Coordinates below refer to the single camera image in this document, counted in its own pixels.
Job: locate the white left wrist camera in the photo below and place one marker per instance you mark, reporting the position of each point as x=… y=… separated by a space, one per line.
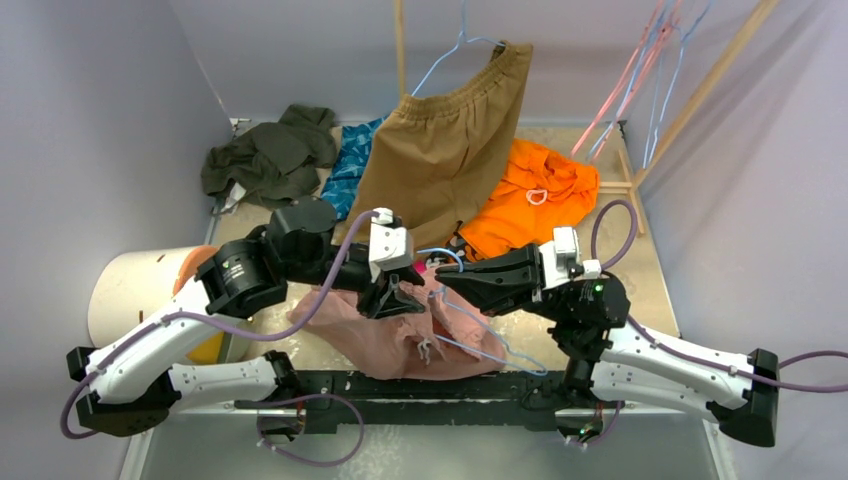
x=390 y=245

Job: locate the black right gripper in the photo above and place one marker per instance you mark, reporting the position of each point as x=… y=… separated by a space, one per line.
x=537 y=275

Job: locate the white cylindrical bin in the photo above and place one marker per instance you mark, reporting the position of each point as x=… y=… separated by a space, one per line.
x=132 y=286

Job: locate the pink shorts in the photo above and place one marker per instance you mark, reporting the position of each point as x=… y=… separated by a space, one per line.
x=386 y=348

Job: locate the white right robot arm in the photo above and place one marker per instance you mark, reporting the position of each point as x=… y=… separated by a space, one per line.
x=611 y=359

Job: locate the blue patterned shorts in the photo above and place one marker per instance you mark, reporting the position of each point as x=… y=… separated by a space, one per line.
x=341 y=186

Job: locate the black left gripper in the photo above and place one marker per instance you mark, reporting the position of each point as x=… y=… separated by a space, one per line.
x=390 y=299

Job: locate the tan khaki shorts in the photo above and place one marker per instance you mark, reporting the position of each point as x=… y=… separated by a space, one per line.
x=435 y=161

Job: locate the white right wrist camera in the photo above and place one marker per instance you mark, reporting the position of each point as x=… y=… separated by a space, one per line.
x=561 y=260

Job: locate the light blue hanger holding shorts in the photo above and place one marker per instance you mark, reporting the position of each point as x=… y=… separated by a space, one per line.
x=462 y=39

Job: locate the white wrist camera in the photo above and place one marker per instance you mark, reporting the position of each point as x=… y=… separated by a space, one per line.
x=561 y=260
x=390 y=245

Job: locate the orange shorts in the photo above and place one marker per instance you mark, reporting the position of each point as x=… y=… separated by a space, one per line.
x=540 y=189

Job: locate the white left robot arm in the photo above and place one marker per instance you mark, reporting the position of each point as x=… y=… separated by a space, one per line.
x=137 y=381

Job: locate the dark green shorts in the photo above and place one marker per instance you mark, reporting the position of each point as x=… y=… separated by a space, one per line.
x=275 y=162

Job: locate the pink plastic clip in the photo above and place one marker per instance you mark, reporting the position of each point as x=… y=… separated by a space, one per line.
x=419 y=266

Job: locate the camouflage patterned shorts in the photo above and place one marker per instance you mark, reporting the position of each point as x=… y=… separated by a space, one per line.
x=458 y=245

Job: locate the white pink shorts drawstring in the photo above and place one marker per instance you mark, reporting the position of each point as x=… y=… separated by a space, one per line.
x=430 y=350

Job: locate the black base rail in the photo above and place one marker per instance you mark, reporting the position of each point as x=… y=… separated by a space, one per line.
x=510 y=398

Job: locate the light blue hanger middle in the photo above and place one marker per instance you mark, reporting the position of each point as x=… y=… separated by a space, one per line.
x=642 y=73

